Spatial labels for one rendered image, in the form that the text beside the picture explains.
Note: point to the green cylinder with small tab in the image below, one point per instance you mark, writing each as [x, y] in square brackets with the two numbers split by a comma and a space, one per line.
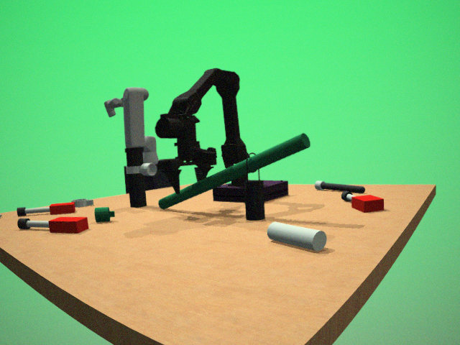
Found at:
[103, 214]

